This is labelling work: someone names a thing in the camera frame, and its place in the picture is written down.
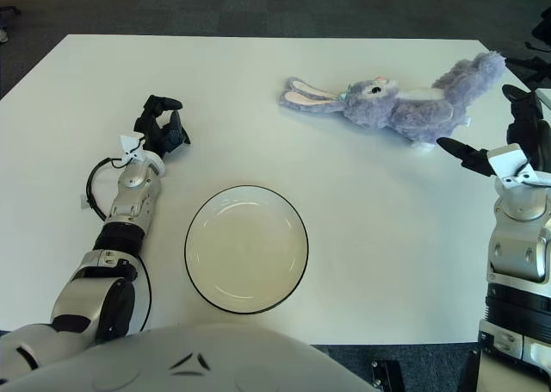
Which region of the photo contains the black chair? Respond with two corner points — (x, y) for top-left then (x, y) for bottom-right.
(507, 6), (551, 83)

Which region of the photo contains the black metal floor stand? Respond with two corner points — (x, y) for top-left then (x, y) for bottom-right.
(370, 357), (404, 392)

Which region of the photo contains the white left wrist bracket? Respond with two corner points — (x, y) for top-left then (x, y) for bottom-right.
(119, 133), (145, 165)

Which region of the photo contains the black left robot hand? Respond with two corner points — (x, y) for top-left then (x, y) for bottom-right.
(132, 94), (192, 160)

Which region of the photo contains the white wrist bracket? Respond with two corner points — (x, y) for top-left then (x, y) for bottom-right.
(119, 133), (145, 165)
(487, 144), (540, 190)

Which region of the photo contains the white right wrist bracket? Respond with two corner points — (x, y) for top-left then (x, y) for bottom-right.
(487, 144), (540, 190)

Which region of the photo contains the white plate with black rim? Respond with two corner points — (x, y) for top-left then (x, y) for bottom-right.
(183, 185), (310, 315)

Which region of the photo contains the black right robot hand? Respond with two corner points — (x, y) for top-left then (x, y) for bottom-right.
(436, 84), (551, 177)

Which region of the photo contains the purple plush bunny doll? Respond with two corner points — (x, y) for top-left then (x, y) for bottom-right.
(277, 51), (507, 152)

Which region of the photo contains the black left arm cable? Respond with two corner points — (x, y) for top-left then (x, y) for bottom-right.
(85, 157), (154, 337)

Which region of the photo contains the silver robot torso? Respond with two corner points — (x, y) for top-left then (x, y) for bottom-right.
(3, 322), (376, 392)

